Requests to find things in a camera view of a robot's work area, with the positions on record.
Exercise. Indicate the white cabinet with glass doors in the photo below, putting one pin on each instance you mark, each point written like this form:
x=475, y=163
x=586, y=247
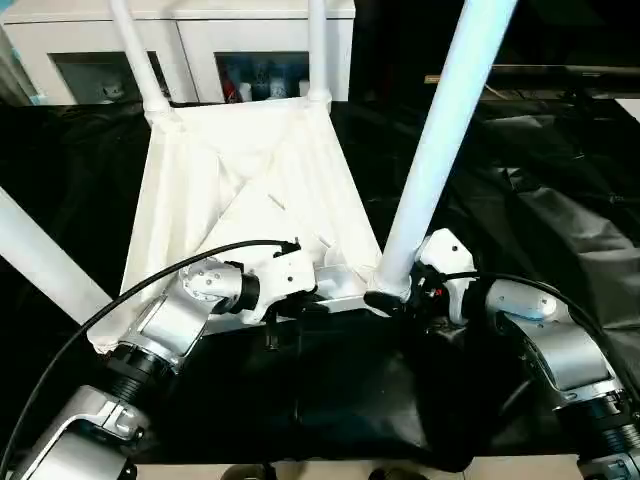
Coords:
x=180, y=40

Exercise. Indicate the red bottle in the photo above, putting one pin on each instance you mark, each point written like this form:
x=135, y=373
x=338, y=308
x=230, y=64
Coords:
x=231, y=92

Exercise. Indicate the white flat board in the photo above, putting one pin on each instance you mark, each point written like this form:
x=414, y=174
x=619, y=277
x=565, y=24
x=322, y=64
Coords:
x=630, y=108

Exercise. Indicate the small yellow tag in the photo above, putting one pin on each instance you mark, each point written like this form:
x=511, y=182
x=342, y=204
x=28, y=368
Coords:
x=432, y=78

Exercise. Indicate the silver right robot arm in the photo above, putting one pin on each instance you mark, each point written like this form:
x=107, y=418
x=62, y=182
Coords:
x=550, y=340

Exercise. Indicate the white plastic table top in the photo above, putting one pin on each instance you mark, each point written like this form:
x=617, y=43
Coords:
x=250, y=180

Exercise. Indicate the person's black shoes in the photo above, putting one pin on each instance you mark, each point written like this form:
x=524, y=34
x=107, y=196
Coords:
x=250, y=472
x=400, y=473

